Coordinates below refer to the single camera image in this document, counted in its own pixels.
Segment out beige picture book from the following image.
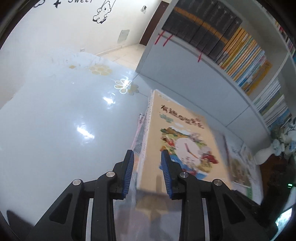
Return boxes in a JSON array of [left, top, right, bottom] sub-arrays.
[[223, 136, 253, 188]]

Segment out white ceramic vase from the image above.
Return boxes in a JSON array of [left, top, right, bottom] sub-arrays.
[[254, 145, 278, 165]]

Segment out bear on swing wall sticker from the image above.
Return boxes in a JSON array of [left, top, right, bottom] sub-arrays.
[[92, 0, 111, 24]]

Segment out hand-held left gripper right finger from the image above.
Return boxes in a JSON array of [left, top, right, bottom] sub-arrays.
[[161, 149, 271, 241]]

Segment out row of white blue books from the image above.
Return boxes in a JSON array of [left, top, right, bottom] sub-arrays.
[[253, 77, 293, 129]]

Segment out white cartoon picture book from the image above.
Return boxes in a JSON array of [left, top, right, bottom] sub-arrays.
[[240, 142, 264, 202]]

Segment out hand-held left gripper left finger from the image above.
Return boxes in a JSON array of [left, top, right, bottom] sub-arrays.
[[25, 149, 135, 241]]

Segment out blue and white artificial flowers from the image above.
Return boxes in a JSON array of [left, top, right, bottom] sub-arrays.
[[269, 118, 296, 160]]

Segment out brown door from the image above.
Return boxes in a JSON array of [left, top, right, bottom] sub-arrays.
[[139, 0, 173, 47]]

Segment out row of mixed colourful books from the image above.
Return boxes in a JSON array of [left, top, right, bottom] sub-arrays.
[[274, 20, 296, 58]]

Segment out tan book with clock picture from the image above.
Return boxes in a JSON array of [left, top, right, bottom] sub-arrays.
[[136, 89, 233, 193]]

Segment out brown wooden cabinet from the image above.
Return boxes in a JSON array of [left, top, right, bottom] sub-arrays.
[[259, 154, 296, 209]]

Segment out white bookshelf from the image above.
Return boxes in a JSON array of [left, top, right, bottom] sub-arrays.
[[135, 0, 296, 135]]

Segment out row of black books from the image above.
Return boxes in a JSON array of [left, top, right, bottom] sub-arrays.
[[161, 0, 243, 64]]

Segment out grey wall panel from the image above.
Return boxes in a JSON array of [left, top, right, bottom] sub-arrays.
[[117, 29, 130, 44]]

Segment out row of yellow spined books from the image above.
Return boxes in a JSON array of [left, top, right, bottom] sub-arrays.
[[216, 27, 273, 96]]

